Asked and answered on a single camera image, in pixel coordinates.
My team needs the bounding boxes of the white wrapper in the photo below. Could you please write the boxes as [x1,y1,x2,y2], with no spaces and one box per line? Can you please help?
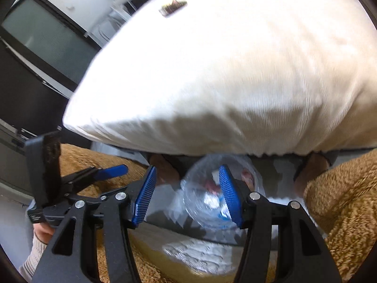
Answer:
[205,195,234,221]

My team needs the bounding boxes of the dark silver wrapper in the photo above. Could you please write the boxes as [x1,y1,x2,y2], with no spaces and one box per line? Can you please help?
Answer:
[159,0,187,17]

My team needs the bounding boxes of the white pillow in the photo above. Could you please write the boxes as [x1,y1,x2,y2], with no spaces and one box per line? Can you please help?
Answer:
[62,0,377,157]

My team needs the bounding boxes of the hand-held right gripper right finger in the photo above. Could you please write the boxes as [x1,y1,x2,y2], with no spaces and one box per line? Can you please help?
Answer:
[218,165,344,283]

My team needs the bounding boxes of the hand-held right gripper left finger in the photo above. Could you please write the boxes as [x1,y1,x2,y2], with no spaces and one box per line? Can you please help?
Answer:
[34,166,158,283]

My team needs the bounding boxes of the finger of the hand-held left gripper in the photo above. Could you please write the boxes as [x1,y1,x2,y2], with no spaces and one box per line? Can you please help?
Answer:
[65,183,139,204]
[61,165,129,193]

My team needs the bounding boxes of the black flat screen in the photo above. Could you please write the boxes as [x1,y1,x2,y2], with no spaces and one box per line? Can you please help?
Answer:
[0,0,102,99]

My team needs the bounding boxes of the large clear plastic bag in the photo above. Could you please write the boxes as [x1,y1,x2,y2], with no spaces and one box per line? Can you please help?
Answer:
[174,153,266,236]

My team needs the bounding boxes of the pink printed wrapper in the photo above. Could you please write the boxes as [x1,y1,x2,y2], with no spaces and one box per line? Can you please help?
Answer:
[203,180,221,194]

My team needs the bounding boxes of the person's left hand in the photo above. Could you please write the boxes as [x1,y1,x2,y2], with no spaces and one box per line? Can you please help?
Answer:
[19,222,57,280]

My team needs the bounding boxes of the grey cabinet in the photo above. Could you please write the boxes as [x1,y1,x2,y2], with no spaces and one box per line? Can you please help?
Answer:
[0,118,34,204]

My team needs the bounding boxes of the white textured cloth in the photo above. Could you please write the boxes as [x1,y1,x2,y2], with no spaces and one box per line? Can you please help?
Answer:
[163,237,246,276]

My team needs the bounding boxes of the brown fuzzy cloth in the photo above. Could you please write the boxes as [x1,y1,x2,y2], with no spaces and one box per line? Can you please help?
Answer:
[303,149,377,283]
[57,143,165,283]

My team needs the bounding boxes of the white metal rack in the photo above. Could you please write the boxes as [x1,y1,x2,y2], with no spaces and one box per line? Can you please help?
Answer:
[87,0,158,49]

